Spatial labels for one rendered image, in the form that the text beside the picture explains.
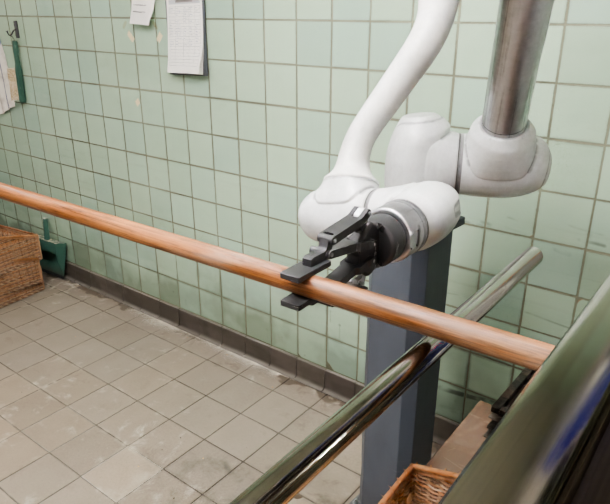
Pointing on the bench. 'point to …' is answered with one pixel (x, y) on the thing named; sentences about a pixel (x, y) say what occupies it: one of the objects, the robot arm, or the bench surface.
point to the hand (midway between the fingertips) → (305, 282)
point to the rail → (562, 403)
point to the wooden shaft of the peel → (535, 353)
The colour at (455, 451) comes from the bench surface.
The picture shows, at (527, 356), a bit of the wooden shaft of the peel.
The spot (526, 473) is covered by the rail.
